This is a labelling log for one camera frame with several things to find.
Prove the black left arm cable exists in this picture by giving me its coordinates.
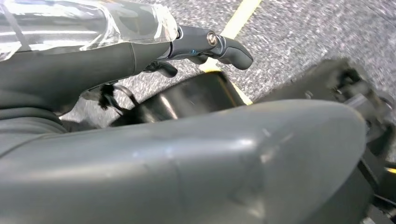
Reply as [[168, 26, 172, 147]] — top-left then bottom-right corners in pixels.
[[98, 83, 141, 116]]

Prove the black robot lower body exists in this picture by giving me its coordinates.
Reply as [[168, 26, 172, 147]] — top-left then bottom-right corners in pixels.
[[110, 58, 396, 224]]

